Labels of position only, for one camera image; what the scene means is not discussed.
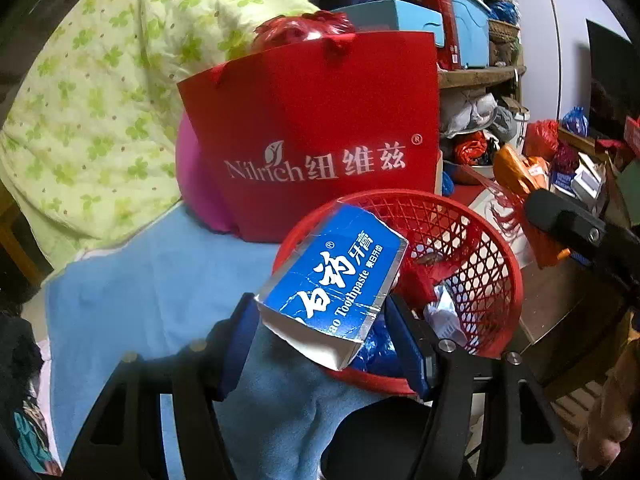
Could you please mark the shiny red foil bag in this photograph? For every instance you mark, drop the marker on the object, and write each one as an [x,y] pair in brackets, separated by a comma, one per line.
[295,30]

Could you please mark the red mesh plastic basket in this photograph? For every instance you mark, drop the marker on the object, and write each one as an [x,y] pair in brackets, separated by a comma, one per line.
[480,240]

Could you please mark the wooden shelf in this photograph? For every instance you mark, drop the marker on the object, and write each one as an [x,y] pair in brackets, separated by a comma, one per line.
[480,76]

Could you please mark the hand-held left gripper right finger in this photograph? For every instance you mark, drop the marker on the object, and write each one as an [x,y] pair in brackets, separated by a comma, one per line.
[407,350]

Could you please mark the person's right hand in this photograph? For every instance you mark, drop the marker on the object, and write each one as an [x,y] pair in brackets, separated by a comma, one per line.
[615,410]

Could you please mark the teal cloth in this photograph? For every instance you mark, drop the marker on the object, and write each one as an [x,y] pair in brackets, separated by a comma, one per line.
[30,430]

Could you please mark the grey cloth pile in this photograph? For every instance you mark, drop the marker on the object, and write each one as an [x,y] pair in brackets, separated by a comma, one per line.
[475,110]

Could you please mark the red wrapper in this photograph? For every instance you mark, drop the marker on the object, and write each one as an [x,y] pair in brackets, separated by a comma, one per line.
[425,280]

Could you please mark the tall red box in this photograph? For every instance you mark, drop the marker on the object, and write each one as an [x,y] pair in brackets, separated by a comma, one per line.
[442,10]

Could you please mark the black monitor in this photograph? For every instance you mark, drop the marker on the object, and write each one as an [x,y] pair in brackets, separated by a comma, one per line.
[607,60]

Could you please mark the magenta pillow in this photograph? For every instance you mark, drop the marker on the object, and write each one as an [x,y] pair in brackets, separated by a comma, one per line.
[200,180]

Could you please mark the wicker basket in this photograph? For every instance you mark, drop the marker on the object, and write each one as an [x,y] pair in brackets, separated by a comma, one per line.
[502,30]

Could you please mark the light blue box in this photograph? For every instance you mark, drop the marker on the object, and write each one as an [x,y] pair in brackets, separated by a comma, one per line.
[400,17]

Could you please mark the red paper bag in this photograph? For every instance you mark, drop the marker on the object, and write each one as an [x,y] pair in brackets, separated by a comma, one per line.
[310,110]

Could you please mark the small red plastic bag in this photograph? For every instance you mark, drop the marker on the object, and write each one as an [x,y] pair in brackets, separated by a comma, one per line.
[470,147]
[540,137]

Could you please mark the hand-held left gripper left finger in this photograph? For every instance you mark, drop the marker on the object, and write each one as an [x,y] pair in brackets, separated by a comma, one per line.
[242,340]

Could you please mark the orange plastic bag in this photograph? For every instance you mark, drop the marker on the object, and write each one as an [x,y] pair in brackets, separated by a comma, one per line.
[515,170]

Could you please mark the blue toothpaste box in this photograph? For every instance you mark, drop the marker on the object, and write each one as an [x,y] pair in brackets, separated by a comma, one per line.
[330,280]

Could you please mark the blue plastic storage bin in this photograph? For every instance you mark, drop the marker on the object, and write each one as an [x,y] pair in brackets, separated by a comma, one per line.
[470,30]

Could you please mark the green clover print quilt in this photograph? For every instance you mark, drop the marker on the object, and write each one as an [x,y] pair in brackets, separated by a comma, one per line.
[100,85]

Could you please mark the blue foil wrapper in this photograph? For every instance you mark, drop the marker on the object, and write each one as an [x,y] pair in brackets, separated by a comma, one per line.
[375,350]

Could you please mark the black fuzzy cloth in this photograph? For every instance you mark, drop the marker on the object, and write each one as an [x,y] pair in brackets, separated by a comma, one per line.
[17,355]

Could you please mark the blue blanket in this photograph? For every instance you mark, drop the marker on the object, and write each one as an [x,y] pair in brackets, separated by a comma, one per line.
[150,300]

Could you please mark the blue foil bag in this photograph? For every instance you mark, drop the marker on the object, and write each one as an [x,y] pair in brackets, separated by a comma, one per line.
[575,120]

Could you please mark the small grey box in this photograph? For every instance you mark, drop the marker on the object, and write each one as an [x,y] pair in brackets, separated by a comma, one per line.
[585,182]

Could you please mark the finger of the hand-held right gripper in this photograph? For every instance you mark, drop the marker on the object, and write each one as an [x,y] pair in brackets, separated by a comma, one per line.
[565,220]

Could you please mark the white tissue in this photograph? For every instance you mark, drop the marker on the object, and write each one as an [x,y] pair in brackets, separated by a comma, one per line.
[445,317]

